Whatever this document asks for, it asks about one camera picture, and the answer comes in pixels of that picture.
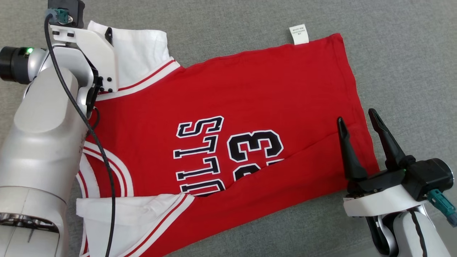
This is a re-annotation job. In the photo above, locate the right camera cable teal plug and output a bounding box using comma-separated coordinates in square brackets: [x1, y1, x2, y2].
[409, 189, 457, 257]

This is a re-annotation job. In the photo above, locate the left camera cable teal plug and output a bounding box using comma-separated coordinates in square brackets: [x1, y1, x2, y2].
[44, 9, 117, 257]

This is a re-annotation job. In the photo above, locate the camera cable teal plug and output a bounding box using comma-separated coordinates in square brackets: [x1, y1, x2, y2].
[409, 189, 457, 257]
[44, 9, 117, 257]

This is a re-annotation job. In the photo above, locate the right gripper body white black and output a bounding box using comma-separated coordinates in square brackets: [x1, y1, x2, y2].
[343, 168, 427, 218]

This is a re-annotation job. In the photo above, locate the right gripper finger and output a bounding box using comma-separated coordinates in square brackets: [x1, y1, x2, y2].
[337, 117, 368, 181]
[368, 108, 407, 171]

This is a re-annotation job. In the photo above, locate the red basketball jersey number 23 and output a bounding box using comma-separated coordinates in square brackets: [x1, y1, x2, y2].
[76, 21, 380, 257]

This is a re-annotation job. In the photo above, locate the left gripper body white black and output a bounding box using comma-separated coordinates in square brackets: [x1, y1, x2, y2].
[50, 25, 119, 94]

